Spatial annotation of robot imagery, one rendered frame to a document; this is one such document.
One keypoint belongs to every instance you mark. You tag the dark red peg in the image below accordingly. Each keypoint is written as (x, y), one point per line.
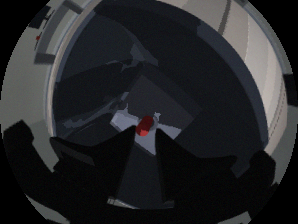
(143, 127)

